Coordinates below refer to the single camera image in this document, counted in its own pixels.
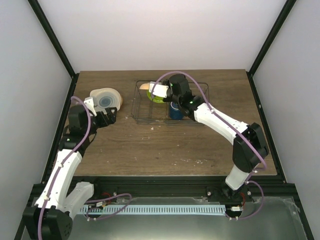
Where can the black aluminium frame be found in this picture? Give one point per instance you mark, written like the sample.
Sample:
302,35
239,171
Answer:
177,186

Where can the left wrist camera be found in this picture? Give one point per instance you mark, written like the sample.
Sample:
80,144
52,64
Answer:
90,104

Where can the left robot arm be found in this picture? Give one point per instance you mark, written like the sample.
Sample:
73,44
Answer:
51,217

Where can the dark blue mug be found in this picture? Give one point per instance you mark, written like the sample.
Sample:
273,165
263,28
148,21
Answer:
174,112

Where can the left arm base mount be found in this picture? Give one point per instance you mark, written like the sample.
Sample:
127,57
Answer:
105,196

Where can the black wire dish rack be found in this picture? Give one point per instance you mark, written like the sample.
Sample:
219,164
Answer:
145,111

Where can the light blue slotted strip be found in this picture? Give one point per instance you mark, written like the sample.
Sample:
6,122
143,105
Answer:
205,210

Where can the orange bowl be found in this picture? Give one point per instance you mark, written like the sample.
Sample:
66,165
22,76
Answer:
145,86

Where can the white grey swirl bowl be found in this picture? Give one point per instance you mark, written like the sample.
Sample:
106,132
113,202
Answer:
104,98

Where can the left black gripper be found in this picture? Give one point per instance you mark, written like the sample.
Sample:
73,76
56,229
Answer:
112,119

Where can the lime green plate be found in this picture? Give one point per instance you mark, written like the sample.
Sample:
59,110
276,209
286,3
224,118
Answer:
154,98

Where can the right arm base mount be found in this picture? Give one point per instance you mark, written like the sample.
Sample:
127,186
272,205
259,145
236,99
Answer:
225,195

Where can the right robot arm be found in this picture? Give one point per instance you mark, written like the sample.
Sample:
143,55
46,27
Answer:
249,145

